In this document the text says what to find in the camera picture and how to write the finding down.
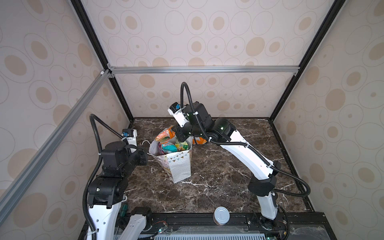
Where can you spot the orange snack packet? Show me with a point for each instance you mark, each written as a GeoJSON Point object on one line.
{"type": "Point", "coordinates": [199, 141]}

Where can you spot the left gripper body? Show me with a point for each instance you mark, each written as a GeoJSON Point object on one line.
{"type": "Point", "coordinates": [138, 155]}

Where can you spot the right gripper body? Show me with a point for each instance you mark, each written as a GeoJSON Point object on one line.
{"type": "Point", "coordinates": [189, 131]}

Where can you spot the horizontal aluminium bar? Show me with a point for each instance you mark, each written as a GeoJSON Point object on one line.
{"type": "Point", "coordinates": [204, 69]}

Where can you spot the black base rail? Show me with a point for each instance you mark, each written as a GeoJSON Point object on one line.
{"type": "Point", "coordinates": [143, 224]}

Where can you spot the diagonal aluminium bar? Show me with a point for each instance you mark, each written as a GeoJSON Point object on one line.
{"type": "Point", "coordinates": [20, 185]}

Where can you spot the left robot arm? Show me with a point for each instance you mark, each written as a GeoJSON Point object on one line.
{"type": "Point", "coordinates": [106, 186]}

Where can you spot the green snack packet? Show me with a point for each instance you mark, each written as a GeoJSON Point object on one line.
{"type": "Point", "coordinates": [182, 146]}

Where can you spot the white round cap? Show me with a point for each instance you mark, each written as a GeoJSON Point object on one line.
{"type": "Point", "coordinates": [221, 216]}

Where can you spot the teal Fox's candy packet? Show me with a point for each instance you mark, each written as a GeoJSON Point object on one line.
{"type": "Point", "coordinates": [168, 148]}

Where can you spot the white paper bag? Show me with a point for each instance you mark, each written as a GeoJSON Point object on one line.
{"type": "Point", "coordinates": [177, 165]}

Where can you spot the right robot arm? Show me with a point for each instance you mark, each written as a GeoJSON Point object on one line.
{"type": "Point", "coordinates": [263, 182]}

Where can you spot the pink Fox's candy packet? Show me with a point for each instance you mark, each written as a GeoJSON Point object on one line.
{"type": "Point", "coordinates": [165, 135]}

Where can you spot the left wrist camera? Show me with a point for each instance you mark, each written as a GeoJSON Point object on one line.
{"type": "Point", "coordinates": [129, 136]}

